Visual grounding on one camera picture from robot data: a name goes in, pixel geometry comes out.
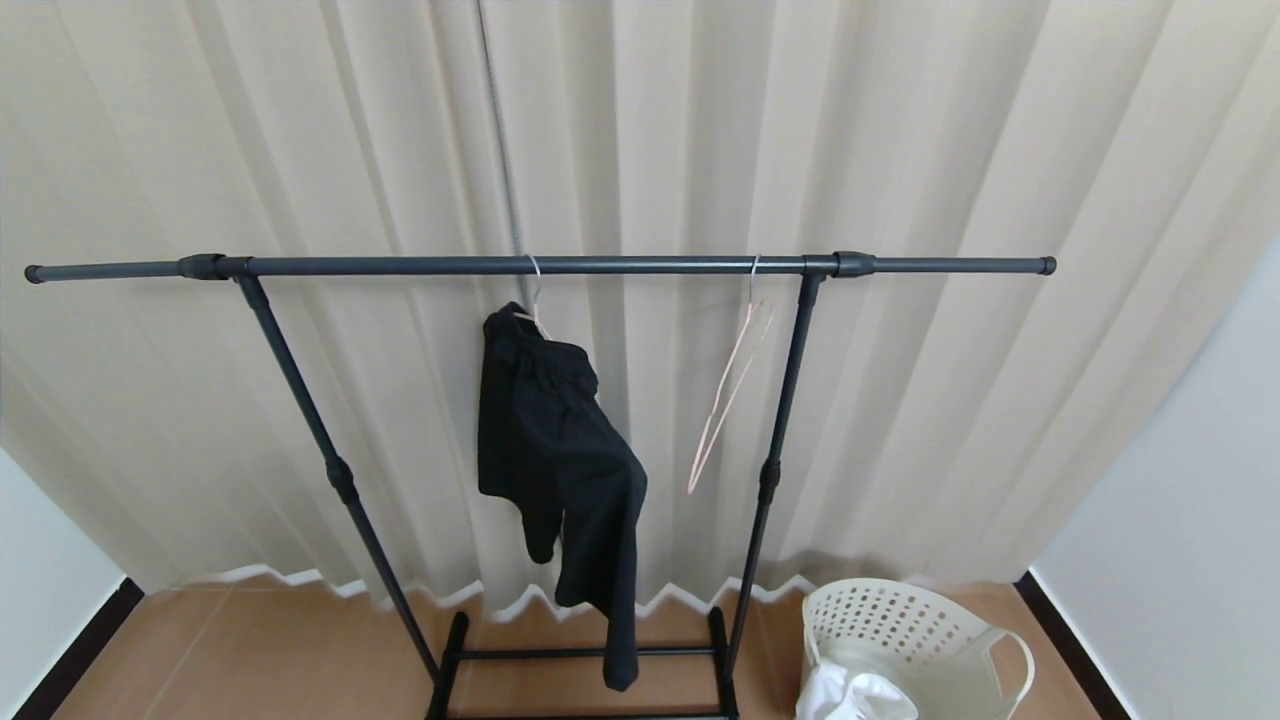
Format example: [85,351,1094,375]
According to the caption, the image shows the pink clothes hanger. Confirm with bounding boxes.
[513,253,553,343]
[686,253,777,497]

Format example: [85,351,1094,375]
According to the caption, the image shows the black shorts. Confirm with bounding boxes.
[476,301,650,693]

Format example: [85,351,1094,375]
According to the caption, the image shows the black clothes rack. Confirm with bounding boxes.
[24,250,1059,720]

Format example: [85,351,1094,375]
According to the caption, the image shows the white laundry basket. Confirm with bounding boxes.
[800,577,1038,720]

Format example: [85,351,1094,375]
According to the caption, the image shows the heap of clothes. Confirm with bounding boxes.
[796,660,921,720]

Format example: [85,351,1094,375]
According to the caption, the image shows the white curtain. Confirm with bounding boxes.
[0,0,1280,623]

